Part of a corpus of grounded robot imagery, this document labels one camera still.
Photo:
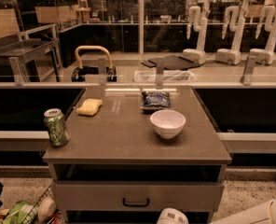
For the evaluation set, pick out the grey drawer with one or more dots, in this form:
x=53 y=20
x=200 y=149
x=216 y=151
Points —
x=103 y=196

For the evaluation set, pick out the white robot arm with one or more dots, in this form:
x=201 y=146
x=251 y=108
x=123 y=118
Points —
x=264 y=213

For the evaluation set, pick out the grey drawer cabinet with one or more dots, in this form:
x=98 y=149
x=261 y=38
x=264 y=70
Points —
x=119 y=145

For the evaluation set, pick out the white background robot middle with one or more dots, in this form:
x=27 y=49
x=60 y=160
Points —
x=234 y=20

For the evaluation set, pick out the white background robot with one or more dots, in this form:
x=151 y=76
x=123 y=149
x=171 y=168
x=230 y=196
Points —
x=267 y=20
x=234 y=20
x=197 y=22

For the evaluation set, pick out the white bowl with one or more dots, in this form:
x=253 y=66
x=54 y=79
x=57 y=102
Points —
x=167 y=123

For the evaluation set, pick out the blue chip bag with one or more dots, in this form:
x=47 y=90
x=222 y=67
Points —
x=155 y=100

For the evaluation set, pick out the white cup in basket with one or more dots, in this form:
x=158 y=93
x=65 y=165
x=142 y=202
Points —
x=46 y=209

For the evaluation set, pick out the yellow sponge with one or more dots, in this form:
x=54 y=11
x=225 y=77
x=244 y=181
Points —
x=89 y=107

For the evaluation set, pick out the clear plastic bin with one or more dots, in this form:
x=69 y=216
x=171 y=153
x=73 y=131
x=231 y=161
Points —
x=168 y=76

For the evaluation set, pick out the green snack bag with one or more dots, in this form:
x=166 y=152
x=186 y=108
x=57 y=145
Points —
x=21 y=213

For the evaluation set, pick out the green soda can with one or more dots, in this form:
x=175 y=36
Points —
x=55 y=121

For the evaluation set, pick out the black floor mat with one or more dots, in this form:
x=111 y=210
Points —
x=171 y=62

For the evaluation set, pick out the white background robot left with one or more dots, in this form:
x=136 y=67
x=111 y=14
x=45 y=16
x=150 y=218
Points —
x=197 y=22

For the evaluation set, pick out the glass railing with posts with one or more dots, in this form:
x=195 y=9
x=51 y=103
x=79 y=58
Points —
x=131 y=72

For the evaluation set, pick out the grey background table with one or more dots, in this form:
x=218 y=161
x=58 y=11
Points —
x=33 y=60

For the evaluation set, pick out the white background robot right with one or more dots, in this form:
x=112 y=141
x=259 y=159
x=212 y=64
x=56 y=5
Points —
x=267 y=20

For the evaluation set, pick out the wire basket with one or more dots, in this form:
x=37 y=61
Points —
x=56 y=218

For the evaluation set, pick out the yellow handled black cart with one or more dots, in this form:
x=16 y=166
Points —
x=99 y=68

